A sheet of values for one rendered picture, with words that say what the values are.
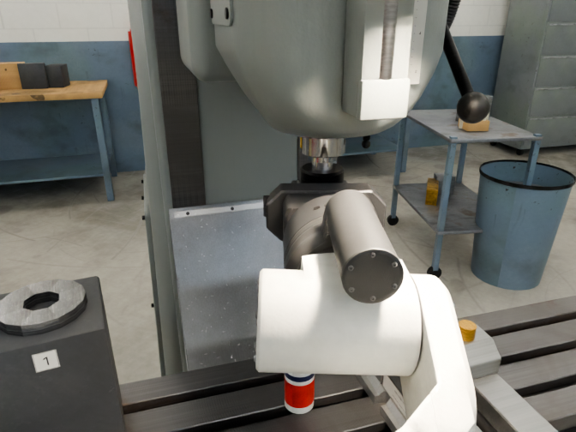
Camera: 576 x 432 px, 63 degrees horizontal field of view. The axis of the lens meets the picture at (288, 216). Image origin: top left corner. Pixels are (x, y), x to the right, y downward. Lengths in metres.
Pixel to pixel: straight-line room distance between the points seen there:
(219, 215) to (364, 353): 0.63
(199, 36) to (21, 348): 0.37
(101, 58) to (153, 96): 3.84
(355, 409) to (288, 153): 0.47
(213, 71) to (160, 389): 0.44
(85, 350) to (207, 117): 0.46
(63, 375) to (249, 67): 0.37
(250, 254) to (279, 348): 0.62
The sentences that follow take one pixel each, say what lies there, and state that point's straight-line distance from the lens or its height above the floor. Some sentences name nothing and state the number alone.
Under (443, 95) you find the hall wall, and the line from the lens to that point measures 5.69.
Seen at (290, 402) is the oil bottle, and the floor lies 0.95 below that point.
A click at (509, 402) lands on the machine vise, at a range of 0.64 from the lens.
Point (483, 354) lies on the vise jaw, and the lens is 0.65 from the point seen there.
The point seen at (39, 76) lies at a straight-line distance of 4.22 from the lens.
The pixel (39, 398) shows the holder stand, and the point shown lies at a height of 1.05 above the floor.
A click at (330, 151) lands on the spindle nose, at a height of 1.29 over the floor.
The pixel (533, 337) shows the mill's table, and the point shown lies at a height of 0.93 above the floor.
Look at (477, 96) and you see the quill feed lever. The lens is 0.48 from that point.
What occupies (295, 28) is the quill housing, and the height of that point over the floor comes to 1.40.
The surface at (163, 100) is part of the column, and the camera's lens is 0.83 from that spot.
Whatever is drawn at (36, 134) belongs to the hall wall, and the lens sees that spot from 4.85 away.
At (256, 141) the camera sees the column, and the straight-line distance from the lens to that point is 0.87.
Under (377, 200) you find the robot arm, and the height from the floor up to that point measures 1.25.
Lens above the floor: 1.41
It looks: 23 degrees down
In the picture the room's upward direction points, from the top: straight up
